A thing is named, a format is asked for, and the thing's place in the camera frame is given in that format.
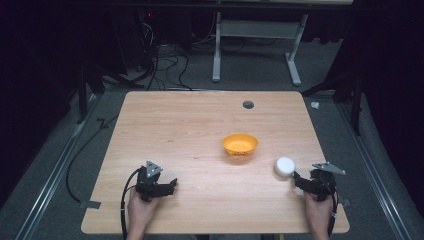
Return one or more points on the orange plastic bowl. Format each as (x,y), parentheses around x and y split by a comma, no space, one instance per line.
(240,144)

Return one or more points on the person's left hand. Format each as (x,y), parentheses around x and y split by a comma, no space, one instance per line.
(141,208)

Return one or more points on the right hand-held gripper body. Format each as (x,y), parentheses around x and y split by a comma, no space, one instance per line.
(323,181)

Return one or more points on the grey tape strip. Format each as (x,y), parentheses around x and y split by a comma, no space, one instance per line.
(90,204)

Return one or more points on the black metal stand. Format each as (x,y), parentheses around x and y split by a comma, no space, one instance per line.
(82,96)
(356,106)

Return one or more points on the grey table grommet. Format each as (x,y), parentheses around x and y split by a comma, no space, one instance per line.
(248,105)

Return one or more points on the person's right hand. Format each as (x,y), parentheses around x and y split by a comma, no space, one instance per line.
(318,211)

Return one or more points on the dark computer case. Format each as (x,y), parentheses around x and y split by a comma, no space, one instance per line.
(150,36)

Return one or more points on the white metal desk frame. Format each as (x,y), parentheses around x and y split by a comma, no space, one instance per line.
(217,60)

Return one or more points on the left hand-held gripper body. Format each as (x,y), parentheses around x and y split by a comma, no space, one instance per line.
(149,181)

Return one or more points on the metal floor rail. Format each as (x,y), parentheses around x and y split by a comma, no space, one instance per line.
(50,186)
(373,173)

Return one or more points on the crumpled white paper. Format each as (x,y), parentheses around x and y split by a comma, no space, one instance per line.
(315,105)

